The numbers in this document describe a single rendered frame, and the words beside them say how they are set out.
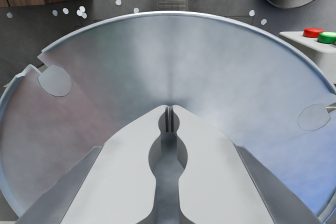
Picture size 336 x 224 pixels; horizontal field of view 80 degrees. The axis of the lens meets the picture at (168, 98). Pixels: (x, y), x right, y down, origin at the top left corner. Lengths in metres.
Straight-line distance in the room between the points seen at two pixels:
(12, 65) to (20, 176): 1.02
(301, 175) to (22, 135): 0.22
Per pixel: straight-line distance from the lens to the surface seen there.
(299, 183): 0.22
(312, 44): 0.38
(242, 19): 0.92
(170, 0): 0.74
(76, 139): 0.17
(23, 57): 1.17
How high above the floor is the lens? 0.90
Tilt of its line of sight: 61 degrees down
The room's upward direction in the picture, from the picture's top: 178 degrees counter-clockwise
